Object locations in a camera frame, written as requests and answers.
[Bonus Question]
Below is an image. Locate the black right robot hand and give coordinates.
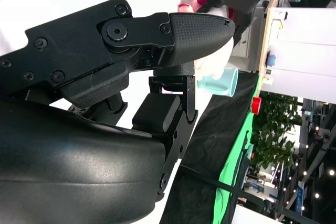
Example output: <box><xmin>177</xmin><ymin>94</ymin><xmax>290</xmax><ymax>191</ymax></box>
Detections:
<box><xmin>0</xmin><ymin>0</ymin><xmax>236</xmax><ymax>224</ymax></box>

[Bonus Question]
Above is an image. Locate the grey metal box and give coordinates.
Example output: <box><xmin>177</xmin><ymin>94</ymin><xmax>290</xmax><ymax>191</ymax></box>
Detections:
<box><xmin>227</xmin><ymin>5</ymin><xmax>266</xmax><ymax>74</ymax></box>

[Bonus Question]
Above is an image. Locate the white cabinet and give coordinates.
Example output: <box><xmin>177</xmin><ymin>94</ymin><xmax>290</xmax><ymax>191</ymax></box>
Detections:
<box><xmin>258</xmin><ymin>7</ymin><xmax>336</xmax><ymax>99</ymax></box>

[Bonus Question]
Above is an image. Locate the teal plastic mug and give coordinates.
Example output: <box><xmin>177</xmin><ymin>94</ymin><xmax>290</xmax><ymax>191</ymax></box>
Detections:
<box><xmin>196</xmin><ymin>67</ymin><xmax>239</xmax><ymax>98</ymax></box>

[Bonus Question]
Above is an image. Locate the red push button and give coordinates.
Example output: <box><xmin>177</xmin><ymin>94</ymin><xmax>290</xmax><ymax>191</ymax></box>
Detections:
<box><xmin>251</xmin><ymin>97</ymin><xmax>262</xmax><ymax>115</ymax></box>

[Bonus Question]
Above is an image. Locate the green cloth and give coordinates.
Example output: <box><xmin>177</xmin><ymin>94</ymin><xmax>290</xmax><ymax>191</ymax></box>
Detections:
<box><xmin>212</xmin><ymin>74</ymin><xmax>263</xmax><ymax>224</ymax></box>

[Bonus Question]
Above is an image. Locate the green leafy plant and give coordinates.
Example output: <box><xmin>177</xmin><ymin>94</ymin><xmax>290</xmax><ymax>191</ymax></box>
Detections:
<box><xmin>250</xmin><ymin>92</ymin><xmax>304</xmax><ymax>174</ymax></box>

